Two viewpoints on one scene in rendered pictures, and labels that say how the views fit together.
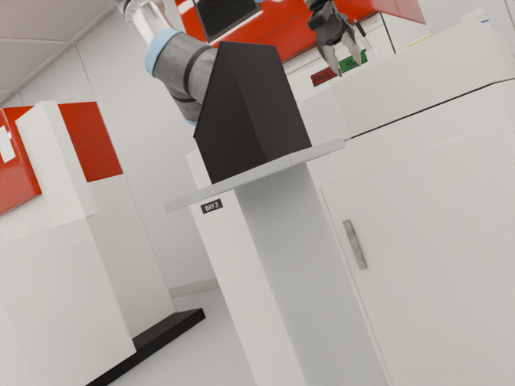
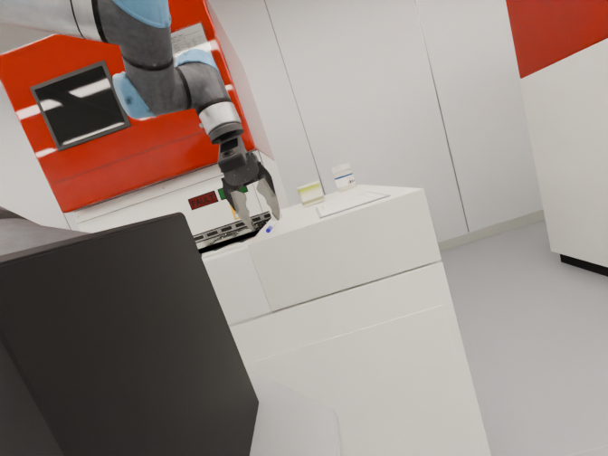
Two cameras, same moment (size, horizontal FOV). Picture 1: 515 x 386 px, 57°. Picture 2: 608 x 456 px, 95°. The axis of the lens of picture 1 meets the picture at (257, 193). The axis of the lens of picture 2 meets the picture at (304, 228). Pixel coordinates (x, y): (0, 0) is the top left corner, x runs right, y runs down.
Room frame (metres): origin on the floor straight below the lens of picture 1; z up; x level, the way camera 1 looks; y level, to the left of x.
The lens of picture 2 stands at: (0.71, -0.08, 1.05)
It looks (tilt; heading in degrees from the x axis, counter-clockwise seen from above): 9 degrees down; 328
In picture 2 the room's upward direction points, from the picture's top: 18 degrees counter-clockwise
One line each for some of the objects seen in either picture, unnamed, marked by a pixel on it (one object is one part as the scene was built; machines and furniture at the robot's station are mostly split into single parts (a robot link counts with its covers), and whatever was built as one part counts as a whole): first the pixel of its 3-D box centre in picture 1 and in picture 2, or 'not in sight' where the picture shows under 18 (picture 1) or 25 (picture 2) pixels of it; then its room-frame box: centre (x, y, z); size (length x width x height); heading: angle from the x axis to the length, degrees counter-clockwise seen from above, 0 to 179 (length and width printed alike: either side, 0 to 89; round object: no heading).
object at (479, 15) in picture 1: (477, 27); (344, 177); (1.51, -0.83, 1.01); 0.07 x 0.07 x 0.10
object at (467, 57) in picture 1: (436, 80); (329, 226); (1.37, -0.60, 0.89); 0.62 x 0.35 x 0.14; 145
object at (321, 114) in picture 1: (266, 145); (144, 310); (1.42, -0.07, 0.89); 0.55 x 0.09 x 0.14; 55
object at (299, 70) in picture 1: (306, 106); (182, 227); (1.97, -0.31, 1.02); 0.81 x 0.03 x 0.40; 55
